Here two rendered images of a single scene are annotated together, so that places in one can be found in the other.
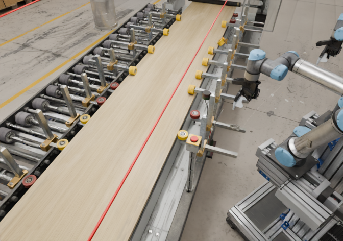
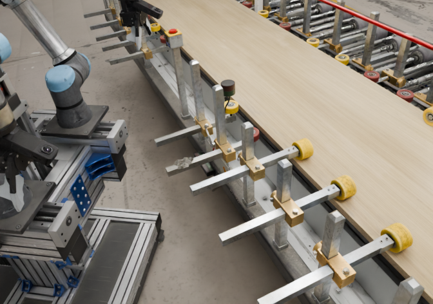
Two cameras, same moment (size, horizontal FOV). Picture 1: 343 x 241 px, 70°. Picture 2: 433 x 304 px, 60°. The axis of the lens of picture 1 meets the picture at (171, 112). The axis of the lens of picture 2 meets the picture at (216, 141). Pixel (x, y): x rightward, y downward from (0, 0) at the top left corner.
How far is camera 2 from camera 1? 2.70 m
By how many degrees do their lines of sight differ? 90
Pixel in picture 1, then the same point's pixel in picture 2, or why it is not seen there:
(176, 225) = (170, 96)
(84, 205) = (229, 38)
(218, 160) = not seen: outside the picture
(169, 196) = not seen: hidden behind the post
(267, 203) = (116, 258)
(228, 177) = (202, 295)
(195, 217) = (199, 215)
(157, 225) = (189, 100)
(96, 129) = (312, 59)
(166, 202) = not seen: hidden behind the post
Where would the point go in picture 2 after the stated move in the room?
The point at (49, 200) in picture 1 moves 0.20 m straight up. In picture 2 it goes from (254, 29) to (253, 0)
